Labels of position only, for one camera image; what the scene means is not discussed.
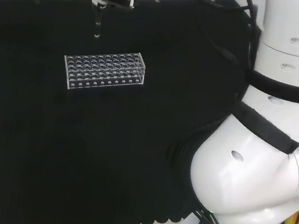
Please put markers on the black bench cloth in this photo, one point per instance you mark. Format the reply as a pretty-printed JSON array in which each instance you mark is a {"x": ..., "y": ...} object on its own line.
[{"x": 76, "y": 149}]

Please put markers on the clear acrylic test tube rack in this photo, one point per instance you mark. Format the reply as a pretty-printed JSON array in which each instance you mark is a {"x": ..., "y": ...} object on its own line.
[{"x": 102, "y": 68}]

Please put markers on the clear glass test tube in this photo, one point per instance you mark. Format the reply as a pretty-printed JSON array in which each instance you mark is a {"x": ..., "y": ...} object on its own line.
[{"x": 97, "y": 25}]

